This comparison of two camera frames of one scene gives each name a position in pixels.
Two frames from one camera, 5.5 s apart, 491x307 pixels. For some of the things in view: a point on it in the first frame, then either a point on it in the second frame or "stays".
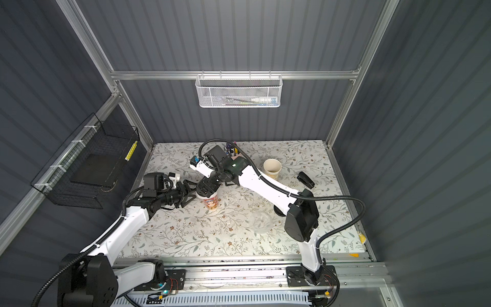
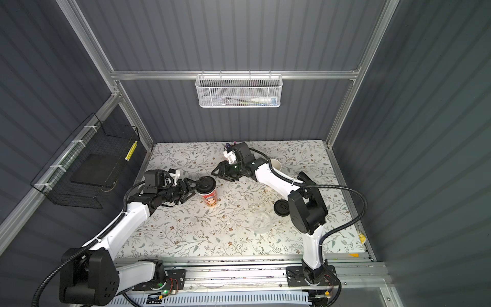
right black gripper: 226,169 -> 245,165
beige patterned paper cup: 272,167 stays
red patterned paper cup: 211,202 stays
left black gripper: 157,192 stays
